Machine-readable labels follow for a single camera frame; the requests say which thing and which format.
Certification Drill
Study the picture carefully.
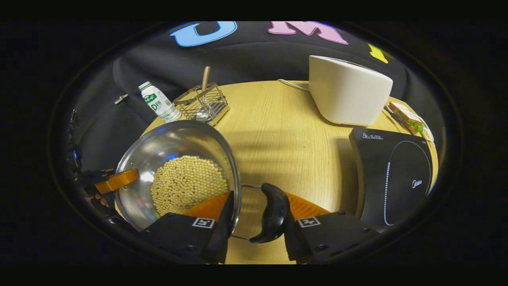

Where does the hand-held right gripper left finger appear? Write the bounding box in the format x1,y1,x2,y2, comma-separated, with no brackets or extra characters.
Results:
145,191,235,264

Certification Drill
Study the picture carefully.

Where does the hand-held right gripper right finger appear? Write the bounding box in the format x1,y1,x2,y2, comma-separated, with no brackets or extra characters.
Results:
284,193,379,264

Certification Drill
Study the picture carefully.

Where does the black induction cooktop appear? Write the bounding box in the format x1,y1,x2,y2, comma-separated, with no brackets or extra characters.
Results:
349,127,434,233

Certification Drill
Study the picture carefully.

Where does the steel pot with black handles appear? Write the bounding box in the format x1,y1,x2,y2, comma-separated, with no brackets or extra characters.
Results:
114,120,291,243

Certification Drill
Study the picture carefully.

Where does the pile of yellow soybeans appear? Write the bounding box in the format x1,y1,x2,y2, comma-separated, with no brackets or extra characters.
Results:
150,155,229,217

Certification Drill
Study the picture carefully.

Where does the white drink bottle green label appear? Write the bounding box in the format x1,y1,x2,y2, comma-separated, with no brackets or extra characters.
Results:
138,81,182,123

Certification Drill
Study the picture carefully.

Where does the sandwich with lettuce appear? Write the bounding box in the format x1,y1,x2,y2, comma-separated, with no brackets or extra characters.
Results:
387,101,435,143

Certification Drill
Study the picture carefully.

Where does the white toaster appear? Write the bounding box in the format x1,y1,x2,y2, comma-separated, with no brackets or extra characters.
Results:
308,55,393,127

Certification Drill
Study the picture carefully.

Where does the metal wire basket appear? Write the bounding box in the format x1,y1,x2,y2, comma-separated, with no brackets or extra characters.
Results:
173,82,230,126

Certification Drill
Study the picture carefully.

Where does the wooden-handled spoon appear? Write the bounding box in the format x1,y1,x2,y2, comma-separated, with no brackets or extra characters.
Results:
196,66,211,122

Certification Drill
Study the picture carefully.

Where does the white toaster cable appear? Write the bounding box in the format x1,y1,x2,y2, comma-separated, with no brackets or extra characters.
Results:
277,79,310,92

